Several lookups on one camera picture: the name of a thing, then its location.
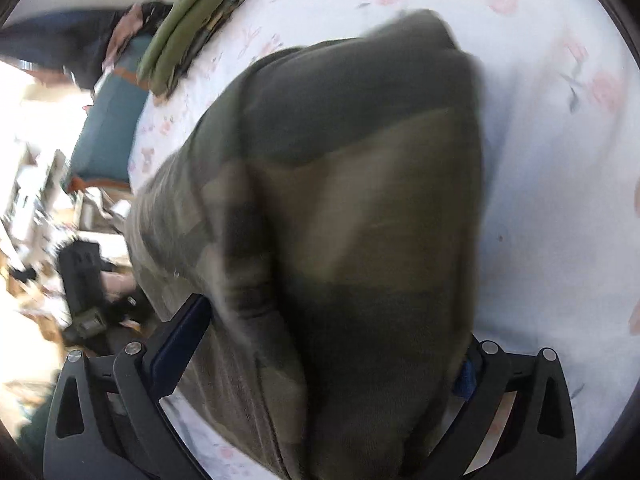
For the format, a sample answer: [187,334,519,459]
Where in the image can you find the folded olive green clothes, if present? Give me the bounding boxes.
[137,0,246,101]

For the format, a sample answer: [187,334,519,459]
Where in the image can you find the dark hanging clothes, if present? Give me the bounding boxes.
[1,0,172,90]

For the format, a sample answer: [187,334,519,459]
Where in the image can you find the camouflage pants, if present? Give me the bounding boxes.
[126,10,482,479]

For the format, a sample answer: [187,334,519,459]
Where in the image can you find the person left hand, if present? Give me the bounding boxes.
[101,270,137,301]

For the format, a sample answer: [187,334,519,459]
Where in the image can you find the teal bed side cushion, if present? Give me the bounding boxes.
[62,35,151,193]

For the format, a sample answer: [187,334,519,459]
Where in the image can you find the white floral bed sheet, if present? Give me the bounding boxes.
[128,0,639,466]

